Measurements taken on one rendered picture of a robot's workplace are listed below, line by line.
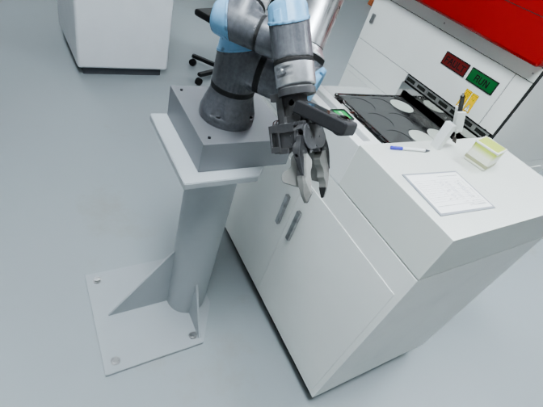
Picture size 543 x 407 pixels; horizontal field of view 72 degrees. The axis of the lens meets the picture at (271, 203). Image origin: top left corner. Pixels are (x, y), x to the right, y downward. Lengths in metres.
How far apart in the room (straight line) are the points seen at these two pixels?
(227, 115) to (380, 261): 0.56
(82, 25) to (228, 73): 2.12
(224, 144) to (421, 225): 0.51
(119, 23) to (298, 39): 2.39
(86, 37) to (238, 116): 2.14
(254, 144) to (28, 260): 1.17
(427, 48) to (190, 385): 1.58
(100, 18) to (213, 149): 2.14
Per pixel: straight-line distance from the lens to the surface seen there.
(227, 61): 0.94
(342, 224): 1.12
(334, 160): 1.12
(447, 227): 0.92
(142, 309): 1.65
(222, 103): 0.98
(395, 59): 1.81
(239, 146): 0.97
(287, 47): 0.71
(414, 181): 1.00
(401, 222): 0.97
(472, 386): 2.09
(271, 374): 1.62
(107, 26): 3.01
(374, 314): 1.11
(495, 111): 1.54
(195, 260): 1.36
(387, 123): 1.41
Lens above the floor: 1.43
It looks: 40 degrees down
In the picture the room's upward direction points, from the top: 21 degrees clockwise
